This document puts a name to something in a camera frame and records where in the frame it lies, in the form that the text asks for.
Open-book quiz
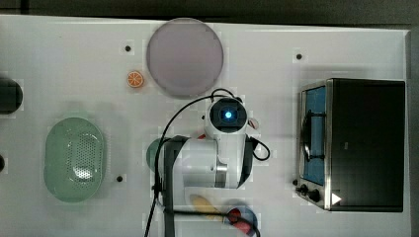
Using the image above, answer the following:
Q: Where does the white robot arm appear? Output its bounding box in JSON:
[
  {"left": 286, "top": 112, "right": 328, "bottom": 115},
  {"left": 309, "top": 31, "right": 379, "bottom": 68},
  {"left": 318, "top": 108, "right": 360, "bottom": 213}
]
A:
[{"left": 154, "top": 97, "right": 253, "bottom": 237}]

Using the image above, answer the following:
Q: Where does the silver black toaster oven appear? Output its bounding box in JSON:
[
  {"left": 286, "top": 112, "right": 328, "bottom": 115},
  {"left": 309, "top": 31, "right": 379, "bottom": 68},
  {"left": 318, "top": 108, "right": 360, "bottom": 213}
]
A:
[{"left": 293, "top": 78, "right": 405, "bottom": 212}]

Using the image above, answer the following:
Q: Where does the green round cup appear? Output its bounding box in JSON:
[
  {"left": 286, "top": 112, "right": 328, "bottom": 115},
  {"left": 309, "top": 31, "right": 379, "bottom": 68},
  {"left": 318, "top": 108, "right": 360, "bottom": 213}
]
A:
[{"left": 146, "top": 138, "right": 164, "bottom": 172}]

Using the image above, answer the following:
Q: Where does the round lilac plate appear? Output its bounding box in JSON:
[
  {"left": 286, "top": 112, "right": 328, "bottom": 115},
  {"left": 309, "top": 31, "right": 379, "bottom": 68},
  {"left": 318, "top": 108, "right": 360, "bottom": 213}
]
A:
[{"left": 146, "top": 18, "right": 224, "bottom": 97}]

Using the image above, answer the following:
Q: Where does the orange slice toy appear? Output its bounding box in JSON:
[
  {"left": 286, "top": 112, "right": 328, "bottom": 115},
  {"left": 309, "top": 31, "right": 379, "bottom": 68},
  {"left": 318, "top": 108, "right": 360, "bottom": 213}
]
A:
[{"left": 126, "top": 71, "right": 144, "bottom": 88}]

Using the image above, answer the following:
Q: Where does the yellow banana toy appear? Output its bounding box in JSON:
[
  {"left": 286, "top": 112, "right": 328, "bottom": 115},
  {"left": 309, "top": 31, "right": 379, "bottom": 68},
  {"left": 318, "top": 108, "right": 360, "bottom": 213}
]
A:
[{"left": 190, "top": 195, "right": 223, "bottom": 221}]

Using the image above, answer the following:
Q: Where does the blue bowl with red item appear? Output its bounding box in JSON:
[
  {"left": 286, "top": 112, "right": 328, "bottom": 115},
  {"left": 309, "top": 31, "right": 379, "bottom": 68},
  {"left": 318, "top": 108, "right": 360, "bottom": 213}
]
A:
[{"left": 223, "top": 199, "right": 258, "bottom": 237}]

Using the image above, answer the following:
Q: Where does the green perforated colander bowl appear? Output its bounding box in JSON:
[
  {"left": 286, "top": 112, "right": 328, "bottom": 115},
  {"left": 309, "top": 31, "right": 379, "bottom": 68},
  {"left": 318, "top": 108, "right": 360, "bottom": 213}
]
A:
[{"left": 43, "top": 118, "right": 105, "bottom": 202}]

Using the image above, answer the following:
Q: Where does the black cylinder at left edge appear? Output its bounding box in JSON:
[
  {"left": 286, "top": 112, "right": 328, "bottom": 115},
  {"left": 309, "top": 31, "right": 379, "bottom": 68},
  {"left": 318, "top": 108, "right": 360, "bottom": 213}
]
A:
[{"left": 0, "top": 78, "right": 23, "bottom": 115}]

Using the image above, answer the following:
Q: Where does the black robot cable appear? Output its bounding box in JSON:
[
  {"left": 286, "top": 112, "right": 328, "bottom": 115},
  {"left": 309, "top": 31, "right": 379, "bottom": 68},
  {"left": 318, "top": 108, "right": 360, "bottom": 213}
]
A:
[{"left": 143, "top": 88, "right": 271, "bottom": 237}]

